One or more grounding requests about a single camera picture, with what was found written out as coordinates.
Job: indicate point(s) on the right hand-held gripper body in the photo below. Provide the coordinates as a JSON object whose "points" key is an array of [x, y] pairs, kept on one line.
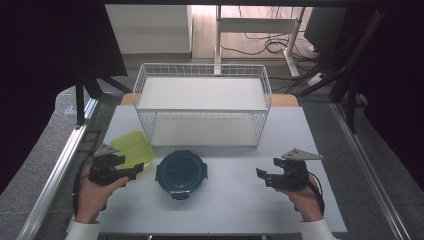
{"points": [[293, 173]]}

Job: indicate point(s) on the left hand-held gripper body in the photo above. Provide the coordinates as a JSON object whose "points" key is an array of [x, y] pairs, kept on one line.
{"points": [[101, 170]]}

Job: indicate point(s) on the person's left hand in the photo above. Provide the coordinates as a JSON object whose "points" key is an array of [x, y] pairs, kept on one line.
{"points": [[93, 196]]}

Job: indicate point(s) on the person's right hand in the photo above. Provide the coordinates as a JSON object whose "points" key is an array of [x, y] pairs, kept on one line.
{"points": [[305, 200]]}

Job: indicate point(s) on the dark green round container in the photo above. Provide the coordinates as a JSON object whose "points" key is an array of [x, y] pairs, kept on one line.
{"points": [[181, 173]]}

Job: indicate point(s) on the black metal stand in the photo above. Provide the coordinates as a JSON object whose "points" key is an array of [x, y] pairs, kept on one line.
{"points": [[350, 96], [80, 103]]}

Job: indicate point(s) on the wooden table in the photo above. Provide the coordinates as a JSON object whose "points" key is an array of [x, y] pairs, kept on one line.
{"points": [[285, 100]]}

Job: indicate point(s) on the white power strip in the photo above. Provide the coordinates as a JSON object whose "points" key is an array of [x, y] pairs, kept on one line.
{"points": [[315, 79]]}

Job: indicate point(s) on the black curtain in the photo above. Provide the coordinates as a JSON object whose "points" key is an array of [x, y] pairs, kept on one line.
{"points": [[396, 73], [43, 66]]}

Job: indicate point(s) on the white cabinet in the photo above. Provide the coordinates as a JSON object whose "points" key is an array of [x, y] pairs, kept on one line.
{"points": [[150, 30]]}

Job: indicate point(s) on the aluminium rail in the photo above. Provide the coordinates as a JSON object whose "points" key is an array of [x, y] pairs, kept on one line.
{"points": [[366, 166], [55, 180]]}

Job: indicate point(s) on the white desk frame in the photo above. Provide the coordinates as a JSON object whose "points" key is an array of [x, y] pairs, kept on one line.
{"points": [[256, 25]]}

